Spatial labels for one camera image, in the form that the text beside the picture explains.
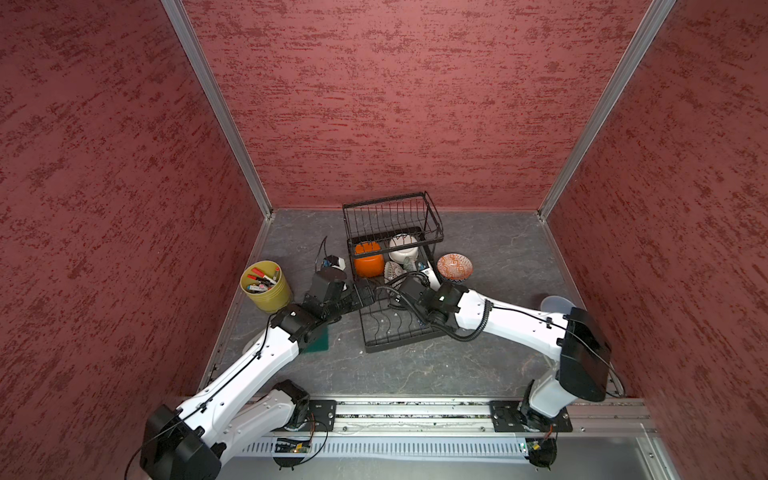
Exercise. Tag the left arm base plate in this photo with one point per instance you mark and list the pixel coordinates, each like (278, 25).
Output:
(315, 414)

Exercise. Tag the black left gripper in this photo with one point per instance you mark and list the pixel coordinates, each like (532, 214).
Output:
(357, 301)

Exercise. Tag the white ceramic bowl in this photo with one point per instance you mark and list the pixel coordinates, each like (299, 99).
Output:
(402, 248)

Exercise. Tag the orange plastic bowl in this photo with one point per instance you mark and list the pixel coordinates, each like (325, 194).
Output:
(367, 260)

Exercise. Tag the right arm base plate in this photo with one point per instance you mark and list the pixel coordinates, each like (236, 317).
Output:
(510, 416)

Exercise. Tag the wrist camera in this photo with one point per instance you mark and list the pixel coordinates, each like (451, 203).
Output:
(333, 261)
(430, 274)

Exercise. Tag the yellow utensil cup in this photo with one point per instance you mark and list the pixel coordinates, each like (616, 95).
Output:
(267, 299)

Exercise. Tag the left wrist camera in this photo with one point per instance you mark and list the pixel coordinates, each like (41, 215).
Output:
(333, 261)

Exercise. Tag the red handled tool in cup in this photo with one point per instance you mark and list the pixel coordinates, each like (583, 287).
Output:
(258, 275)

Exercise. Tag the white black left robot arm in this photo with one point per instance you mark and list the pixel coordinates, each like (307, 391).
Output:
(197, 438)

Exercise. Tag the green sponge cloth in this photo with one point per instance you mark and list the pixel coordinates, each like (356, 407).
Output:
(317, 341)

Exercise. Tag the aluminium front rail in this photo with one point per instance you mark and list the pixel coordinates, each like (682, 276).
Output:
(470, 417)

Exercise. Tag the red orange patterned bowl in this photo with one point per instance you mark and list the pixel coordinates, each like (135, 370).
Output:
(455, 267)

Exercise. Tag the black wire dish rack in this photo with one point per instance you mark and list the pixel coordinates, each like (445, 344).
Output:
(385, 324)

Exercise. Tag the light blue mug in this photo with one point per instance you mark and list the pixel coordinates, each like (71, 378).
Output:
(556, 304)

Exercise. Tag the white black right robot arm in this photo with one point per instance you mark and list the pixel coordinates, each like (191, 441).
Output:
(572, 341)

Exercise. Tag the grey green patterned bowl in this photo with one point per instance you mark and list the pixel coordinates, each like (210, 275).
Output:
(410, 265)

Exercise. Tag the white red lattice bowl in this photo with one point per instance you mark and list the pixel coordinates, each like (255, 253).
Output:
(392, 270)

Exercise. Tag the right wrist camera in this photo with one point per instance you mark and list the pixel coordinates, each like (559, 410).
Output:
(430, 274)

